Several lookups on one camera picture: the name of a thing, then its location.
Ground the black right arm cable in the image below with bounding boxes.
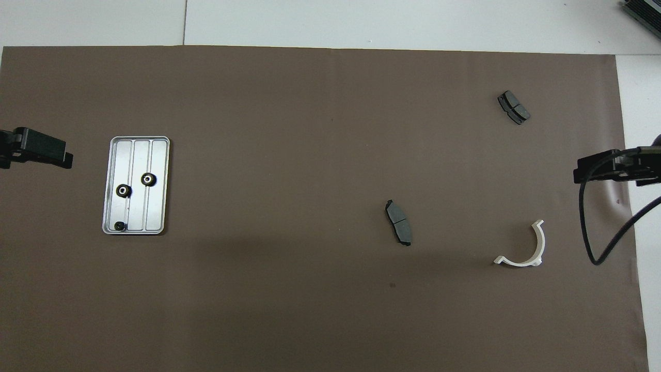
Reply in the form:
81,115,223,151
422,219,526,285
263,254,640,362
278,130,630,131
578,147,661,266

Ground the silver metal tray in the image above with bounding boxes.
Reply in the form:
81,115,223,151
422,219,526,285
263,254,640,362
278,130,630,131
102,136,170,236

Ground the black finned device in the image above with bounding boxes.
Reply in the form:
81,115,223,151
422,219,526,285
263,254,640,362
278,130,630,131
621,0,661,25

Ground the dark grey brake pad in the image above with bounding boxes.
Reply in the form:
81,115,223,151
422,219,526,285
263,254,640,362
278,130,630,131
385,199,413,247
497,90,531,126

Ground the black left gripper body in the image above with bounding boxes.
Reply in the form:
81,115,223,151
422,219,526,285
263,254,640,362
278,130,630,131
0,128,26,169

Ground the brown paper table mat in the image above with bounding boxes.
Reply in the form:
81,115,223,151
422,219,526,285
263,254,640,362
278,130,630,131
0,45,650,372

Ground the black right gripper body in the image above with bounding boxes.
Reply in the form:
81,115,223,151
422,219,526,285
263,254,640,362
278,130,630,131
618,134,661,188

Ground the white curved plastic bracket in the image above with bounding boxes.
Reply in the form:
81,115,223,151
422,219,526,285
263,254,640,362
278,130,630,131
493,220,546,268

